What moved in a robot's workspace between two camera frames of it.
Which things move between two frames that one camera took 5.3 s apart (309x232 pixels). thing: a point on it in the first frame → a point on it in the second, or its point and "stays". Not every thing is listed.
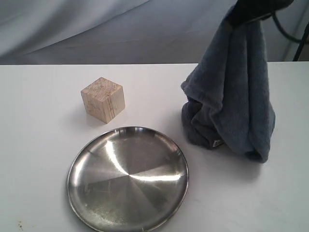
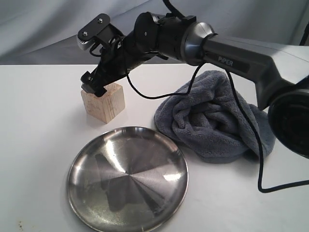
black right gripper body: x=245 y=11 → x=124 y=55
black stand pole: x=300 y=47 stays
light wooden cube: x=104 y=99 stays
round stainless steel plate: x=128 y=179 stays
